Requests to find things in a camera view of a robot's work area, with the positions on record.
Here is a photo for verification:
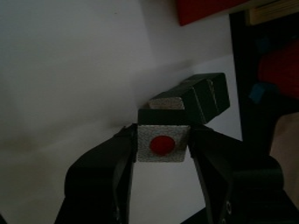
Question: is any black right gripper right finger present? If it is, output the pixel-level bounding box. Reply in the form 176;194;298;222
186;123;299;224

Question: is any light wooden strip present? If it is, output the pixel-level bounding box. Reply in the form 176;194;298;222
247;0;299;26

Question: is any blue tape piece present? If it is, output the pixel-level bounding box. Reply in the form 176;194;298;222
249;81;274;103

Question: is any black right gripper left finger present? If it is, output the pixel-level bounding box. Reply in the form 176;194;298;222
52;122;139;224

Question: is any toy sushi roll red centre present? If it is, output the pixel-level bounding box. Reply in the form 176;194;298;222
135;72;231;163

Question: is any black frame post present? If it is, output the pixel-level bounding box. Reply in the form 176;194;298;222
229;10;274;156

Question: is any red rounded object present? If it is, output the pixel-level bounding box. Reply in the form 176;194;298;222
257;38;299;100

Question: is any red cutting board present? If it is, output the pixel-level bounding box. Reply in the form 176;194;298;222
174;0;250;27

